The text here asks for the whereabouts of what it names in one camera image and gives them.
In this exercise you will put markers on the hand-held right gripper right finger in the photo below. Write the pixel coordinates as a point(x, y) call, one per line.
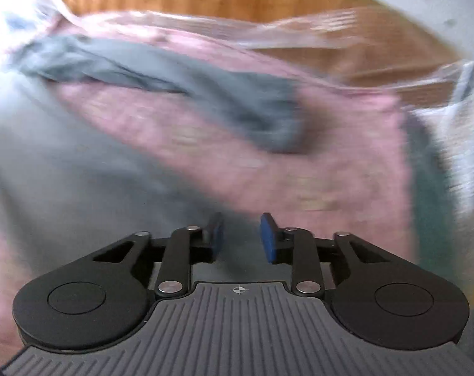
point(268, 239)

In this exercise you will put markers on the pink printed blanket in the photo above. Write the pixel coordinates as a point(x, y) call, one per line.
point(229, 164)

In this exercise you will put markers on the clear bubble wrap sheet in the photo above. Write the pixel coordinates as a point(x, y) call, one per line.
point(299, 27)

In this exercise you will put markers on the grey sweatpants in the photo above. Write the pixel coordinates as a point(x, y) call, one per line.
point(84, 172)

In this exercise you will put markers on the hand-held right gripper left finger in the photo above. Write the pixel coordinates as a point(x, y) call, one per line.
point(218, 235)

